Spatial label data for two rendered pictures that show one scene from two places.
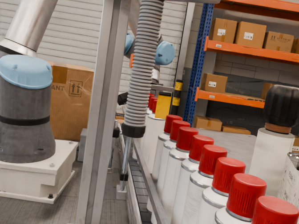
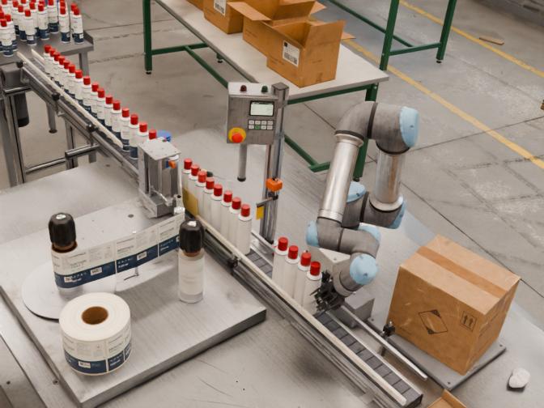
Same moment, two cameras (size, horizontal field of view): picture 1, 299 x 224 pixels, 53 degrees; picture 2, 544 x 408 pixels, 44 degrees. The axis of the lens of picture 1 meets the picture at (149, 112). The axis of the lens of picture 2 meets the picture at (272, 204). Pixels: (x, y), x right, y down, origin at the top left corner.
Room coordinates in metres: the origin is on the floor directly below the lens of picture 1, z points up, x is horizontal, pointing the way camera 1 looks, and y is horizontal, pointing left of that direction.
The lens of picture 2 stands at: (2.29, -1.01, 2.48)
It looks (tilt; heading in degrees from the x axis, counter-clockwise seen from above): 35 degrees down; 148
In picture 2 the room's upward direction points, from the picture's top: 5 degrees clockwise
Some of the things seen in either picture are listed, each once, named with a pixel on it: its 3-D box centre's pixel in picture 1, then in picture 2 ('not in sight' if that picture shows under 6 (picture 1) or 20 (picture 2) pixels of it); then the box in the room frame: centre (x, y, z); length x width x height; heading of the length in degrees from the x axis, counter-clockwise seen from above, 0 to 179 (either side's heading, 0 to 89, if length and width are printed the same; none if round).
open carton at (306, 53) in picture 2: not in sight; (305, 43); (-0.88, 1.11, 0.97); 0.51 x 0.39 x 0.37; 96
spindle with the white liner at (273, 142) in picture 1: (273, 146); (191, 260); (0.72, -0.31, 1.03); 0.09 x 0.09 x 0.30
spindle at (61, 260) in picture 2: not in sight; (65, 252); (0.53, -0.67, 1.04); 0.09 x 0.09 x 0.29
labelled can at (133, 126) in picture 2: not in sight; (134, 137); (-0.18, -0.19, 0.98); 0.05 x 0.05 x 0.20
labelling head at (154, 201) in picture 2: not in sight; (160, 176); (0.20, -0.21, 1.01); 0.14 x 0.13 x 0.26; 10
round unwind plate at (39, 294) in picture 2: not in sight; (70, 286); (0.53, -0.67, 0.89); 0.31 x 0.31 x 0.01
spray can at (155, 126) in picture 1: (153, 137); (281, 263); (0.81, -0.02, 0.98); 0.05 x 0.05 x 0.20
